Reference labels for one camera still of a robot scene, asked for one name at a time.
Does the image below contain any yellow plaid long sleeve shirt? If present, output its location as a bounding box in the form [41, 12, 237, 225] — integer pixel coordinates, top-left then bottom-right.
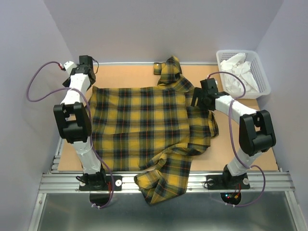
[89, 56, 219, 205]

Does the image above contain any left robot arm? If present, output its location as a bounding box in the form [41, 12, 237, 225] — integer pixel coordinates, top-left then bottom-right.
[53, 55, 107, 191]

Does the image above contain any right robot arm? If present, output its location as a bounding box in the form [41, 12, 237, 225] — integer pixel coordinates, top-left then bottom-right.
[191, 78, 276, 190]

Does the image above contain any white shirt in basket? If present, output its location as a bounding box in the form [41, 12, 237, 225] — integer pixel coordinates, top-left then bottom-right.
[220, 53, 259, 95]

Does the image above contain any white plastic laundry basket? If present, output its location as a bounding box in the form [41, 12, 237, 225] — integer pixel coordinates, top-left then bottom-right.
[216, 50, 271, 99]

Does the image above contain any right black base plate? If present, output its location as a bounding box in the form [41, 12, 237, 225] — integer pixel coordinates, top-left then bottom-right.
[204, 173, 250, 190]

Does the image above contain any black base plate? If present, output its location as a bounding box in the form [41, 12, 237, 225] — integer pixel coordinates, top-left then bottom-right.
[78, 175, 122, 192]
[204, 173, 250, 190]

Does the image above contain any aluminium mounting rail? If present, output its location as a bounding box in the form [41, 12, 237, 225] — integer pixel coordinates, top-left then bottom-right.
[38, 171, 295, 193]

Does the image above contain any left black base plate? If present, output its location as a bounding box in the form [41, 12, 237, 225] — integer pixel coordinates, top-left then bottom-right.
[78, 175, 122, 192]

